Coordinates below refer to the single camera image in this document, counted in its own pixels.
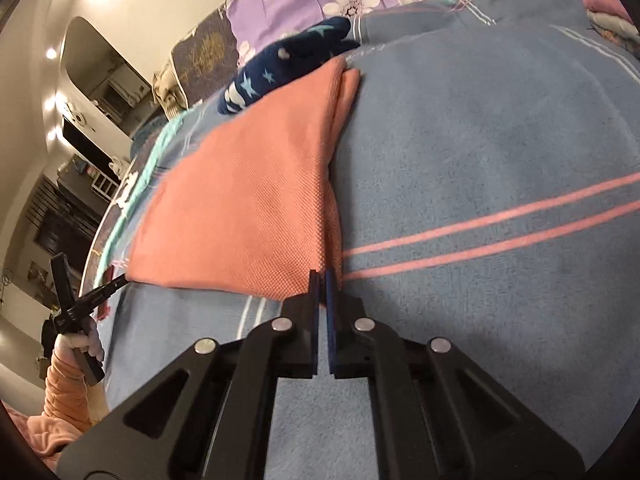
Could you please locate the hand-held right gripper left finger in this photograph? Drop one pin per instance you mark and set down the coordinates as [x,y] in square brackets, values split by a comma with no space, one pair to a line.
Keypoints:
[305,330]

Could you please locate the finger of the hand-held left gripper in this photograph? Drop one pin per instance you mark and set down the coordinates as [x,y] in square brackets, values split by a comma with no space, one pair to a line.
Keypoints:
[107,288]

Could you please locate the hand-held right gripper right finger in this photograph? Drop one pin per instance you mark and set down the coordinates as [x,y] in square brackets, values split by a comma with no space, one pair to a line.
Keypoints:
[331,310]

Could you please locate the orange long-sleeve shirt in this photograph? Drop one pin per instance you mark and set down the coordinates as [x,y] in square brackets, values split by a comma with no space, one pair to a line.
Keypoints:
[250,185]

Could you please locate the person's left forearm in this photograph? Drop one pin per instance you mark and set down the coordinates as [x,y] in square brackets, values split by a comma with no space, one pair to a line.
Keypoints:
[65,395]

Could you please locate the person's left hand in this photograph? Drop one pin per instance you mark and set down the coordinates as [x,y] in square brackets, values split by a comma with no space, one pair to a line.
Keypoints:
[90,342]

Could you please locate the white ladder rack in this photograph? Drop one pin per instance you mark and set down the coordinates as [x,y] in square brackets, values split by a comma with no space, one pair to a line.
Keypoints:
[105,182]

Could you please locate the pink fleece clothing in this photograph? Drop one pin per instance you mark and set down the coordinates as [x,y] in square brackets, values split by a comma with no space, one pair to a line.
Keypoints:
[40,440]

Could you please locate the teal patterned sheet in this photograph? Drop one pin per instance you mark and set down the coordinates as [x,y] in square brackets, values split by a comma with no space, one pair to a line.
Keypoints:
[167,135]

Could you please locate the beige crumpled cloth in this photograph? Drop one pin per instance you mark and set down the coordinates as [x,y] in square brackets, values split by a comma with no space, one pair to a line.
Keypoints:
[167,90]

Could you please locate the dark tree-print cushion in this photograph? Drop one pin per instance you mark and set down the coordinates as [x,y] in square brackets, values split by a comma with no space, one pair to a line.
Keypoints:
[205,55]

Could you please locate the navy star-print fleece blanket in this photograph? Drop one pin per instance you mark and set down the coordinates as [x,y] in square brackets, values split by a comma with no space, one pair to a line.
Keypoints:
[300,45]

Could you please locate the purple flowered pillow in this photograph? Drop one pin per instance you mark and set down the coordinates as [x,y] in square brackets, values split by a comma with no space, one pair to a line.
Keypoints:
[300,0]

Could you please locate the beige folded garment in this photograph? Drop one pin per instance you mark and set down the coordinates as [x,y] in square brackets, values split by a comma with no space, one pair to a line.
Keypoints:
[612,25]

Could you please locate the pink folded garment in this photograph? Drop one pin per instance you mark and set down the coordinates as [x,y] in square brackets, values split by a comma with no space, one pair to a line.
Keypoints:
[605,4]

